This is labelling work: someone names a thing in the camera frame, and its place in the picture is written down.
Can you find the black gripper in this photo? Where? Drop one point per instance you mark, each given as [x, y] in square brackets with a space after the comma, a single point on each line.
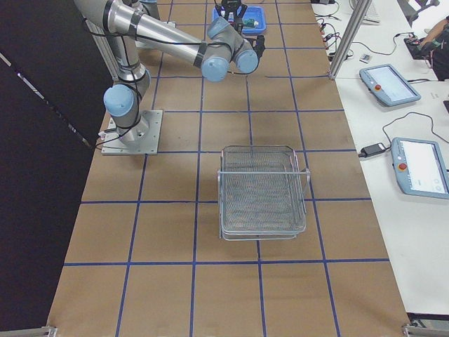
[229, 5]
[239, 25]

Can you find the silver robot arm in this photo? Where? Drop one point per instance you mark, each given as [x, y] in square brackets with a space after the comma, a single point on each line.
[123, 24]
[151, 8]

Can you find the green electrical module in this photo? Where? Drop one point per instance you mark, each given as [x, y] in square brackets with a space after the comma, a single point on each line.
[249, 23]

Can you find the blue plastic tray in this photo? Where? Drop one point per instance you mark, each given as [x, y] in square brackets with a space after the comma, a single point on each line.
[255, 12]

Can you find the far teach pendant tablet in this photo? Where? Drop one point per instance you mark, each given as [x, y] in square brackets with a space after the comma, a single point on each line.
[388, 85]

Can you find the teach pendant tablet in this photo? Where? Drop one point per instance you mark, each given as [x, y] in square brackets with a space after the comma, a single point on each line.
[419, 167]
[388, 85]

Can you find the black power adapter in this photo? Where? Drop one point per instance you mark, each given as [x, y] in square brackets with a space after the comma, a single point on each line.
[372, 150]

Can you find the near teach pendant tablet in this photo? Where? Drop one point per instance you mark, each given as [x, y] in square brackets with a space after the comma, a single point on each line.
[419, 167]

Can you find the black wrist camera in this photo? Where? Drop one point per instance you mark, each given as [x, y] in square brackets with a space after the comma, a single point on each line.
[259, 47]

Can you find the aluminium frame post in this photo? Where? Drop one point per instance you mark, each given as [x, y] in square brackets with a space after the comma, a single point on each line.
[350, 32]

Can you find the silver wire mesh shelf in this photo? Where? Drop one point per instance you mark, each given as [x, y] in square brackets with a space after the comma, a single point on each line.
[260, 193]

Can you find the aluminium corner bracket right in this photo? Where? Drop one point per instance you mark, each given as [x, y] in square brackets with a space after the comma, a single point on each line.
[415, 331]

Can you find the aluminium corner bracket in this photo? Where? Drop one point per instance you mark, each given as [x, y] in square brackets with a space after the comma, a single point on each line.
[415, 331]
[44, 331]

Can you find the aluminium corner bracket left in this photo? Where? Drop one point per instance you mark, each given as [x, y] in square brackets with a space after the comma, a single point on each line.
[44, 331]

